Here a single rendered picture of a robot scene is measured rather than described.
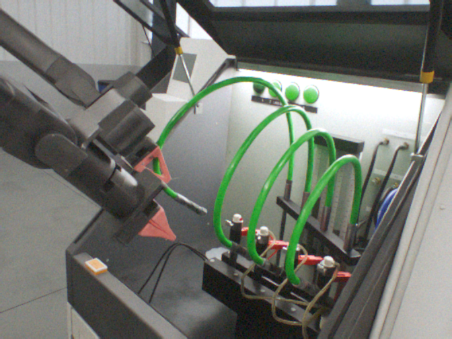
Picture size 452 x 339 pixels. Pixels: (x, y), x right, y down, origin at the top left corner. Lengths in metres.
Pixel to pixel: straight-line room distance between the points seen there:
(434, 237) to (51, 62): 0.74
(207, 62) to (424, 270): 3.21
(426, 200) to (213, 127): 0.70
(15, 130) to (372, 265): 0.56
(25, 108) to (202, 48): 3.32
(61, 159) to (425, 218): 0.56
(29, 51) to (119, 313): 0.56
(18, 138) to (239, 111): 0.88
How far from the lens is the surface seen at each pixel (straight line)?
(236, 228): 0.90
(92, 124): 0.47
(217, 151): 1.25
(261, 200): 0.66
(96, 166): 0.49
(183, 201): 0.87
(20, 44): 0.84
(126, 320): 0.89
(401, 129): 0.96
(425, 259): 0.72
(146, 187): 0.53
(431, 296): 0.72
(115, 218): 0.54
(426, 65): 0.71
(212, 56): 3.74
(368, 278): 0.69
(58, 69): 0.81
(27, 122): 0.42
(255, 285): 0.89
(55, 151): 0.44
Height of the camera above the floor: 1.47
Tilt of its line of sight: 17 degrees down
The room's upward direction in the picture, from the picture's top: 5 degrees clockwise
